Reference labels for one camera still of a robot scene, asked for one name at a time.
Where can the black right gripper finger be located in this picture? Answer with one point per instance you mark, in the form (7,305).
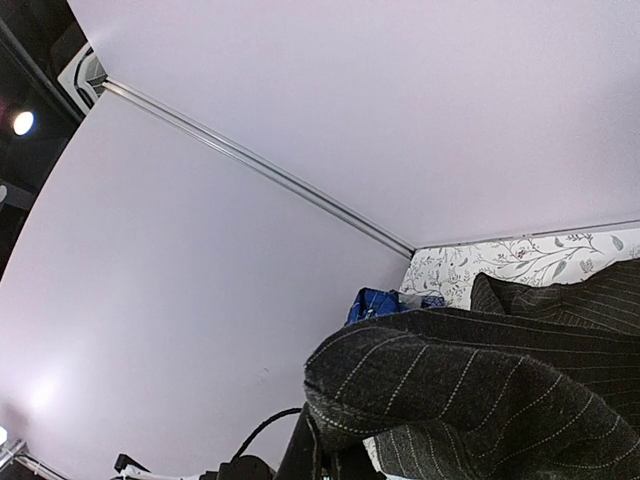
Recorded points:
(303,459)

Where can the black pinstriped long sleeve shirt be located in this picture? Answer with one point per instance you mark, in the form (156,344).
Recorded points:
(528,383)

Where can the blue plaid folded shirt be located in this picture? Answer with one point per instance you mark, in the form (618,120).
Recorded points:
(372,303)

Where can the dark blue checked folded shirt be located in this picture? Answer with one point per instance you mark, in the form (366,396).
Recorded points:
(413,302)

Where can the floral white tablecloth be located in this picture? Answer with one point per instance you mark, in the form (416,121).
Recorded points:
(449,272)

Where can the round ceiling lamp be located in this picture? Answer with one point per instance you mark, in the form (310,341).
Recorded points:
(22,122)

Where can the white ceiling vent panel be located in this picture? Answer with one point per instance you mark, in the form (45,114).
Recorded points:
(83,78)

